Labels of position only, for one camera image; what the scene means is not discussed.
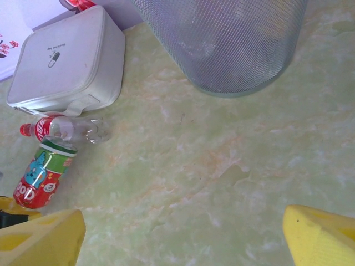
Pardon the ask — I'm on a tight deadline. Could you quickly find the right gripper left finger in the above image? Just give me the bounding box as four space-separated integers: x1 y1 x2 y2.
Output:
0 208 87 266

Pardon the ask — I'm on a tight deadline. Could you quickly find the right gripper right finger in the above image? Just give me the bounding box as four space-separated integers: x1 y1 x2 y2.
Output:
282 204 355 266

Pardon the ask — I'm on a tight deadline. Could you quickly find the red and green label bottle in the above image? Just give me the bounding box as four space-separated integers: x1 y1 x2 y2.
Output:
13 136 79 210

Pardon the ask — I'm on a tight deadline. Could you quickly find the transparent grey plastic bin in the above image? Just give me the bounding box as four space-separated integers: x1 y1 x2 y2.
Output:
130 0 309 100

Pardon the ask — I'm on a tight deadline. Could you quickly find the red-capped cola bottle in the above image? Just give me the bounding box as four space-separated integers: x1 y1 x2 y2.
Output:
19 114 111 146

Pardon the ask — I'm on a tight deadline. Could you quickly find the white lidded box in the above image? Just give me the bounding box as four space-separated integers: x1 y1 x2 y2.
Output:
6 4 126 118

